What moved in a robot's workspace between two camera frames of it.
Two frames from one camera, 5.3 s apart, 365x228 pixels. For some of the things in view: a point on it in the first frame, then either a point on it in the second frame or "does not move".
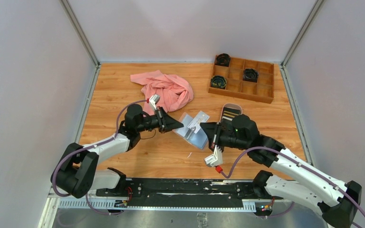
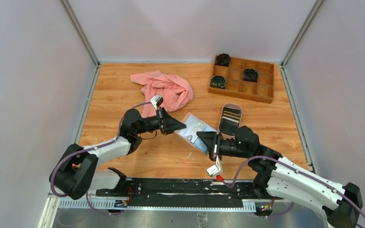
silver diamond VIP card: [195, 125] to [193, 129]
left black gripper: [165, 122] does not move
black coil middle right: [250, 75] does not move
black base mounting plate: [192, 192] does not move
